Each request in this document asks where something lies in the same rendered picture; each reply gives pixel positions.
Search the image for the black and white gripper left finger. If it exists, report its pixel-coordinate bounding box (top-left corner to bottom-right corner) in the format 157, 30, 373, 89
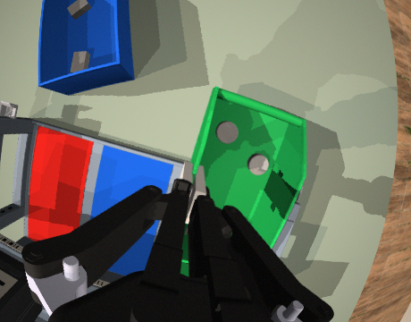
21, 161, 193, 322

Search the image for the green bin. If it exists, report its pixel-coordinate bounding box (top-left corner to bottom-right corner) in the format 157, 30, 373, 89
190, 87, 306, 249

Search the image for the blue bin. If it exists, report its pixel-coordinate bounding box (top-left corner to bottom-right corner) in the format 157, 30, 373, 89
38, 0, 135, 96

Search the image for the beige round disc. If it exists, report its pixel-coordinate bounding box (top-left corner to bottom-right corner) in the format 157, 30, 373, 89
247, 153, 269, 175
215, 121, 239, 144

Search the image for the dark grey metal shelf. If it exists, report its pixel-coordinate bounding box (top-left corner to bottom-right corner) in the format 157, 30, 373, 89
0, 100, 184, 293

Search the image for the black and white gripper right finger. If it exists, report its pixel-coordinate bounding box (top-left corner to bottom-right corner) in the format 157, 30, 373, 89
185, 165, 334, 322

